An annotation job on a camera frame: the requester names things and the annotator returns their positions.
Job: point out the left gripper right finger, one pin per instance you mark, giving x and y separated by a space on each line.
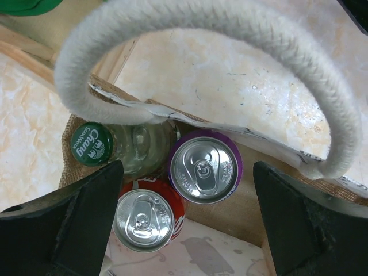
309 231

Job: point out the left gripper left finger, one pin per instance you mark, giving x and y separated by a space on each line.
64 232

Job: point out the brown canvas bag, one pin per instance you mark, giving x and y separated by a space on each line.
227 62

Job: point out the purple soda can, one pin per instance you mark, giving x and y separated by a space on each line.
205 167

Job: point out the red cola can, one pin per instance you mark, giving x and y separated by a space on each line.
150 214

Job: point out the green cap glass bottle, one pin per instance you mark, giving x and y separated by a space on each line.
142 148

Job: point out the wooden clothes rack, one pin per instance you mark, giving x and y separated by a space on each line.
34 43

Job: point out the green t-shirt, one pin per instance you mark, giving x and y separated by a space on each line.
27 7

